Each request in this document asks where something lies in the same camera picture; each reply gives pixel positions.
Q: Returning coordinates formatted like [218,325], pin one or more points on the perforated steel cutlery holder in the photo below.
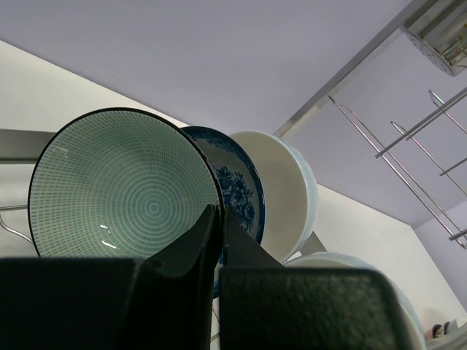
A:
[438,31]

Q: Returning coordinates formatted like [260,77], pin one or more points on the pale green bowl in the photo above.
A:
[118,182]

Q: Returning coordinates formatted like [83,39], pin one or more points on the white bowl dark band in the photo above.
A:
[290,191]

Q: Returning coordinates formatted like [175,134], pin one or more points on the white bowl front stack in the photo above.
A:
[334,260]

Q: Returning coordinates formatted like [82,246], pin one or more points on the white bowl brown pattern stack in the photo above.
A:
[440,330]

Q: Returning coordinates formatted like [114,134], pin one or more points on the blue floral bowl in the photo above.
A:
[237,175]

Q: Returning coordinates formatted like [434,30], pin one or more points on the stainless steel dish rack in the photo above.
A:
[250,65]

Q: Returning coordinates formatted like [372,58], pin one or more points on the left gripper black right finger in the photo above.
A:
[265,305]

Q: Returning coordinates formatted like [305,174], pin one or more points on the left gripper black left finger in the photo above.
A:
[162,302]

